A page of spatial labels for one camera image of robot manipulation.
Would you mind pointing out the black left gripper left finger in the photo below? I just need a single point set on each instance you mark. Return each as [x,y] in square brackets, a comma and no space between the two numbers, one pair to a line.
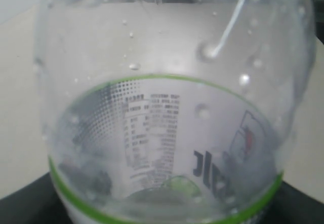
[37,202]

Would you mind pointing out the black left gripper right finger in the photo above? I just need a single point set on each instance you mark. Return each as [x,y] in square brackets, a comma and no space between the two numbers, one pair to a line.
[291,206]

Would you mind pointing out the clear plastic water bottle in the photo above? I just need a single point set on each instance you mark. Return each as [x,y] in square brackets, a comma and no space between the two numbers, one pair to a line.
[170,111]

